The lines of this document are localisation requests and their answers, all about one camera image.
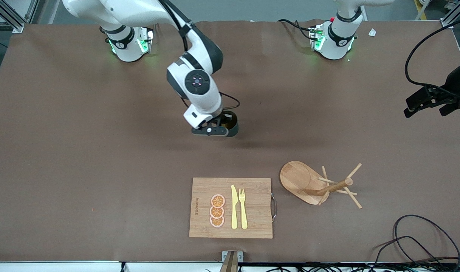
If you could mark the yellow plastic fork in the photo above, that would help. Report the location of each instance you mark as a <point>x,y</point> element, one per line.
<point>243,213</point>

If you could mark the wooden cup rack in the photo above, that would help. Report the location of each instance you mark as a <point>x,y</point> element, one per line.
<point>299,179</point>

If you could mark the bamboo cutting board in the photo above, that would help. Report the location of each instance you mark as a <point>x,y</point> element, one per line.
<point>252,211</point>

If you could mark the aluminium frame profile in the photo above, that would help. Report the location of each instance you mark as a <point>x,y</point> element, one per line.
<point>451,17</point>
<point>10,20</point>

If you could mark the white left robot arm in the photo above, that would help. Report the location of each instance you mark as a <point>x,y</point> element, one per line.
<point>333,41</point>

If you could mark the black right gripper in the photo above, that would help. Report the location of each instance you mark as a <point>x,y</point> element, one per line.
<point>230,120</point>

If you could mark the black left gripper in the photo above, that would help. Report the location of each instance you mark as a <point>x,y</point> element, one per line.
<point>455,84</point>

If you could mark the dark green ribbed cup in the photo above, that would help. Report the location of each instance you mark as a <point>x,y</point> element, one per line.
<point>233,128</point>

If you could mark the metal bracket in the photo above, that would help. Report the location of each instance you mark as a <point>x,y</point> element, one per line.
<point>237,256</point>

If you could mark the yellow plastic knife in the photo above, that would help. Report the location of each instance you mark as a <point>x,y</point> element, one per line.
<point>234,211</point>

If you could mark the white paper scrap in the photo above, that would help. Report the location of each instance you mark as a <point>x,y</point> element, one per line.
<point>372,32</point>

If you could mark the orange slice toy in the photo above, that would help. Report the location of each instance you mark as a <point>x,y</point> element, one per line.
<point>217,201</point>
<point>217,222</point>
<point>217,212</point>

